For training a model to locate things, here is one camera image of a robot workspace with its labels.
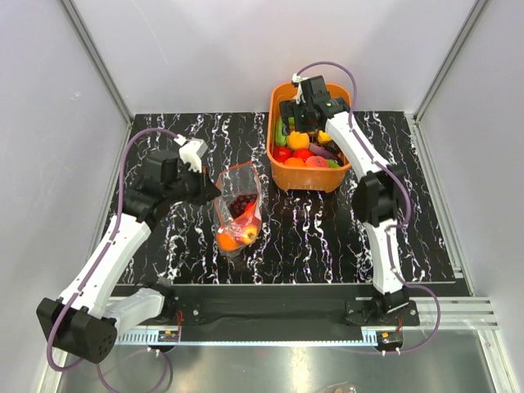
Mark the grey slotted cable duct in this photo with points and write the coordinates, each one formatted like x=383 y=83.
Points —
x=192 y=336

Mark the peach top fruit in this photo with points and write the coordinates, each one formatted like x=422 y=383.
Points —
x=297 y=141

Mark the red tomato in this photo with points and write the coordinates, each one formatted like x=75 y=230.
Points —
x=302 y=154

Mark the yellow bell pepper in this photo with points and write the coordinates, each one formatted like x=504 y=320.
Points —
x=323 y=137

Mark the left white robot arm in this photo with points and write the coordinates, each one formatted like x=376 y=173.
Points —
x=82 y=321

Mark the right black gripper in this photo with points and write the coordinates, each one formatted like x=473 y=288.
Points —
x=289 y=109

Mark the peach front fruit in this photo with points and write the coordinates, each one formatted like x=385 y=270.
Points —
x=245 y=232

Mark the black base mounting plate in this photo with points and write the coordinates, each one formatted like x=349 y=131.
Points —
x=357 y=304

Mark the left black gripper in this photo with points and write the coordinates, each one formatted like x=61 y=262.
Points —
x=208 y=191

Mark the orange tangerine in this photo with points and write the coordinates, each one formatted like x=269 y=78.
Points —
x=228 y=242

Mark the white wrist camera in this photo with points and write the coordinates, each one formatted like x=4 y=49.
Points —
x=296 y=81
x=191 y=151

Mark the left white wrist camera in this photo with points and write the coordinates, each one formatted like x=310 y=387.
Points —
x=191 y=151

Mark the peach fruit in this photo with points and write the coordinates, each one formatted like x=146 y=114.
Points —
x=245 y=232
x=297 y=141

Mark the green cucumber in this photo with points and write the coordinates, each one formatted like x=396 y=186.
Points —
x=280 y=136

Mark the orange plastic basket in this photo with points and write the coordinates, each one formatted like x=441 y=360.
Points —
x=298 y=178

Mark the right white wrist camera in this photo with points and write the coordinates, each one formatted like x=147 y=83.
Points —
x=296 y=81

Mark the purple eggplant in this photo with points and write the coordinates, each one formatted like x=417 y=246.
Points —
x=320 y=151

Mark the red orange mango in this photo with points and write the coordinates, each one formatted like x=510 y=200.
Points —
x=250 y=210

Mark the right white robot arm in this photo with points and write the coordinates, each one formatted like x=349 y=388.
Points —
x=380 y=201

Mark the purple grape bunch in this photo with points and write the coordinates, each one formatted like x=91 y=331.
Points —
x=237 y=206

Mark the clear orange zip bag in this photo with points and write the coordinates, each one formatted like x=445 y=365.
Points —
x=235 y=181

